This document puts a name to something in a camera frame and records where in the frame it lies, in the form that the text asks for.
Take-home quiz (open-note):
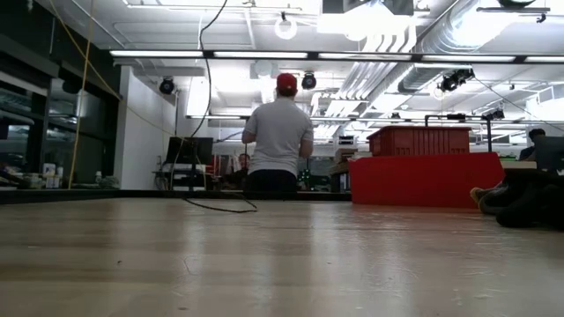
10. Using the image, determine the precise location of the thin brown cord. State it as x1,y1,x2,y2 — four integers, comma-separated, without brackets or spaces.
182,0,259,215

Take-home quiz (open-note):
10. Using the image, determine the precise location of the person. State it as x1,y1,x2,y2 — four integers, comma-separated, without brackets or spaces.
241,72,315,193
226,152,253,191
518,128,547,162

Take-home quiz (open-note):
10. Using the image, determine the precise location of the brown wooden table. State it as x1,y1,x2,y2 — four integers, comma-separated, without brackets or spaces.
328,161,353,194

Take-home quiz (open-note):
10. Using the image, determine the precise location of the black monitor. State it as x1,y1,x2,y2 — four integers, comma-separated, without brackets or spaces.
533,135,564,171
166,136,214,166

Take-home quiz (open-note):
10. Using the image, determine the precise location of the red slatted crate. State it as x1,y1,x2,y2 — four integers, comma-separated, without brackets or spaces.
367,125,471,158

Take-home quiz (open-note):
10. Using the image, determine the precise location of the red plastic bin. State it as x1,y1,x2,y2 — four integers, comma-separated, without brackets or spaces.
347,151,506,210

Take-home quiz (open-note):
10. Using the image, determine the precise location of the black ceiling device cluster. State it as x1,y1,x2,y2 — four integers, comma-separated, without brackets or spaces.
438,68,476,93

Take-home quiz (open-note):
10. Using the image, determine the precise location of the black round fixture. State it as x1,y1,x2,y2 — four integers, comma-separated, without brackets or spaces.
61,77,83,95

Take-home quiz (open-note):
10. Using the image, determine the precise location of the white container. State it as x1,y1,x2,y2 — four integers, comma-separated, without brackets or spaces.
42,163,57,189

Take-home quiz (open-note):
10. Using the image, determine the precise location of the cream desk top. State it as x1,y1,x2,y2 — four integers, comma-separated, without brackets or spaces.
500,160,538,171

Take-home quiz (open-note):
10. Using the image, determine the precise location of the black work glove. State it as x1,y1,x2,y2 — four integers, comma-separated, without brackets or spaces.
469,167,564,232

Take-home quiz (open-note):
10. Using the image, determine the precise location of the black ceiling track fixture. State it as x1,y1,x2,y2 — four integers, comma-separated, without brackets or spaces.
475,0,552,24

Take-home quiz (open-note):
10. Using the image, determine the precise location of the black metal rig frame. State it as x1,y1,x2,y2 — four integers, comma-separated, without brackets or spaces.
187,114,312,191
424,113,494,153

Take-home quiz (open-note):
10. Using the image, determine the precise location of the white ring light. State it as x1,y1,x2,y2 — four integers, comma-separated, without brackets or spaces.
273,11,299,41

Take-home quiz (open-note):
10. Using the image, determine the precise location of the yellow cable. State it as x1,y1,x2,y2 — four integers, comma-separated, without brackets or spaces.
48,0,195,146
65,0,96,191

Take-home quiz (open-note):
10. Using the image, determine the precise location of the black aluminium table frame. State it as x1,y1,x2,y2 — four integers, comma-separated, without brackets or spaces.
0,188,353,204

